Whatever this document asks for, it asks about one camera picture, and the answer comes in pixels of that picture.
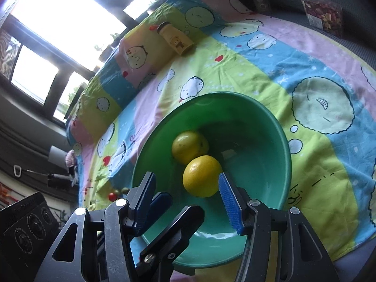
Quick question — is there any cordless stick vacuum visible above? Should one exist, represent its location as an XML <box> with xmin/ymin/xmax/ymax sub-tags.
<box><xmin>13</xmin><ymin>166</ymin><xmax>78</xmax><ymax>189</ymax></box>

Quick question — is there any yellow cartoon bottle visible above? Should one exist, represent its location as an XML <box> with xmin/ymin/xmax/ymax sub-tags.
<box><xmin>157</xmin><ymin>22</ymin><xmax>194</xmax><ymax>56</ymax></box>

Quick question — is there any cartoon printed bedsheet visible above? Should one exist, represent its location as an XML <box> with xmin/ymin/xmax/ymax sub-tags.
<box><xmin>66</xmin><ymin>0</ymin><xmax>376</xmax><ymax>282</ymax></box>

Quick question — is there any dried fruit snack package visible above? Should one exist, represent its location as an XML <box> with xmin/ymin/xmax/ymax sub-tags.
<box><xmin>301</xmin><ymin>0</ymin><xmax>344</xmax><ymax>38</ymax></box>

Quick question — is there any dark framed window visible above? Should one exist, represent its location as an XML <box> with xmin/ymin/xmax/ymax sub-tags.
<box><xmin>0</xmin><ymin>0</ymin><xmax>177</xmax><ymax>124</ymax></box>

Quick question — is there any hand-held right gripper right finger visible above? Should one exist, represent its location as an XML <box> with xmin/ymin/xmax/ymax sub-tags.
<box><xmin>218</xmin><ymin>173</ymin><xmax>340</xmax><ymax>282</ymax></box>

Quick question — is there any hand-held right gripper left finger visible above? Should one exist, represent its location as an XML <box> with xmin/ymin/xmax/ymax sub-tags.
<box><xmin>37</xmin><ymin>171</ymin><xmax>157</xmax><ymax>282</ymax></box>

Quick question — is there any green plastic bowl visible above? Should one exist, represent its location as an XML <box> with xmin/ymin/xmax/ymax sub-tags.
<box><xmin>131</xmin><ymin>92</ymin><xmax>293</xmax><ymax>274</ymax></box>

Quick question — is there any greenish yellow citrus fruit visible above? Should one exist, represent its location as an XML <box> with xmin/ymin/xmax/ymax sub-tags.
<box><xmin>172</xmin><ymin>131</ymin><xmax>210</xmax><ymax>165</ymax></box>

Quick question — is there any white board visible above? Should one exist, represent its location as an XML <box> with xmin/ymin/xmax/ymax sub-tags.
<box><xmin>48</xmin><ymin>145</ymin><xmax>69</xmax><ymax>165</ymax></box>

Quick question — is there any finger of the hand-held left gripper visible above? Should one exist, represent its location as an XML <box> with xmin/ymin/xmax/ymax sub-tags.
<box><xmin>137</xmin><ymin>206</ymin><xmax>205</xmax><ymax>274</ymax></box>
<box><xmin>148</xmin><ymin>192</ymin><xmax>173</xmax><ymax>221</ymax></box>

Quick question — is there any pink clothes pile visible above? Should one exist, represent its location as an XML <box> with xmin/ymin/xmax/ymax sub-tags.
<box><xmin>65</xmin><ymin>150</ymin><xmax>77</xmax><ymax>168</ymax></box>

